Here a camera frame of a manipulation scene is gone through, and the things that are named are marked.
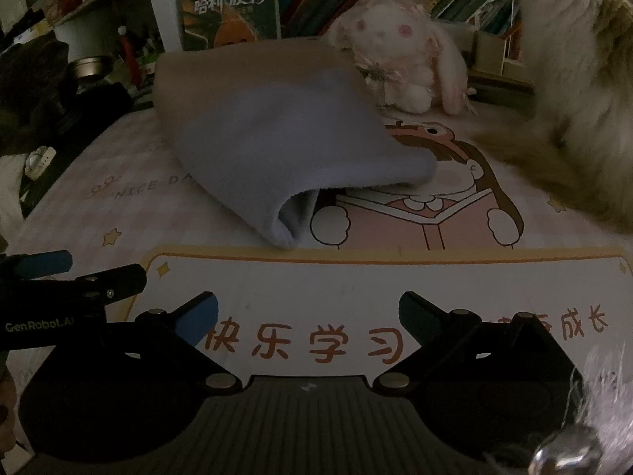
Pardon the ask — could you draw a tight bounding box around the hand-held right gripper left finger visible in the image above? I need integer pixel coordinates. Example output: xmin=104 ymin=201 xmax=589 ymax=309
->
xmin=101 ymin=292 xmax=243 ymax=397

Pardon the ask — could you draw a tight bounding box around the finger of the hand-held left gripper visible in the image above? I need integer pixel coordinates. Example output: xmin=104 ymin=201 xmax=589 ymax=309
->
xmin=0 ymin=251 xmax=73 ymax=283
xmin=74 ymin=264 xmax=148 ymax=308

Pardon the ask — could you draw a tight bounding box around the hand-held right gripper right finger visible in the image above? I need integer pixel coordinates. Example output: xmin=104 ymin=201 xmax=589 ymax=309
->
xmin=374 ymin=291 xmax=577 ymax=397

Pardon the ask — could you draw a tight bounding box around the beige and blue sweatshirt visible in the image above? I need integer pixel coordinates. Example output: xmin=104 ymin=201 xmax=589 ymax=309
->
xmin=152 ymin=38 xmax=438 ymax=251

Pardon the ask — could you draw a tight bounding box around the pink cartoon printed mat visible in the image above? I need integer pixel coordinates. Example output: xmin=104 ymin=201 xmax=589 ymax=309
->
xmin=10 ymin=94 xmax=633 ymax=391

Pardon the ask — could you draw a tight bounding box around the white smartwatch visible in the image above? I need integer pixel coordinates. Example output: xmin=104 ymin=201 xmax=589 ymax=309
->
xmin=24 ymin=146 xmax=56 ymax=181

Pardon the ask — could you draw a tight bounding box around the black cloth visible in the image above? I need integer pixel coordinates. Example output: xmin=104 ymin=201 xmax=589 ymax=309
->
xmin=0 ymin=40 xmax=134 ymax=159

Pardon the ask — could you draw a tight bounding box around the metal bowl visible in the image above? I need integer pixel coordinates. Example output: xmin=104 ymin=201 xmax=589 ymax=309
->
xmin=68 ymin=57 xmax=118 ymax=95

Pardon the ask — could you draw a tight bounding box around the white fluffy pompom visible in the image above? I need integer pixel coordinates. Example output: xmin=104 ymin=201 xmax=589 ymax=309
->
xmin=569 ymin=344 xmax=633 ymax=475

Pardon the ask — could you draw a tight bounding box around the red tassel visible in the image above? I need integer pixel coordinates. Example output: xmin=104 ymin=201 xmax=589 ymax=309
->
xmin=120 ymin=28 xmax=142 ymax=91

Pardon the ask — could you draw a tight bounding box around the white plush bunny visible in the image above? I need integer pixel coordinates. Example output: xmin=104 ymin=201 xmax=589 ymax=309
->
xmin=324 ymin=0 xmax=476 ymax=116

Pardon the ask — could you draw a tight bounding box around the white cardboard box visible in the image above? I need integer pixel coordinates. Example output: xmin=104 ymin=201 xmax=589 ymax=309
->
xmin=472 ymin=30 xmax=526 ymax=76

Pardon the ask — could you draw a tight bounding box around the fluffy beige cat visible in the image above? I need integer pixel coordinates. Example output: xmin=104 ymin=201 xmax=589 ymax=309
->
xmin=470 ymin=0 xmax=633 ymax=233

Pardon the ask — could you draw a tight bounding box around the orange cover book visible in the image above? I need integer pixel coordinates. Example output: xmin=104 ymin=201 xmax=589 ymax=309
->
xmin=180 ymin=0 xmax=282 ymax=50

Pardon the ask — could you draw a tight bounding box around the metal key ring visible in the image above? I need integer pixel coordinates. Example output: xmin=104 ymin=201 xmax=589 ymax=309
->
xmin=531 ymin=428 xmax=605 ymax=475

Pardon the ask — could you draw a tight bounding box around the white shelf post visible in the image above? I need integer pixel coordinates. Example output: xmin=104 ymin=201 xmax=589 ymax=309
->
xmin=141 ymin=0 xmax=186 ymax=55

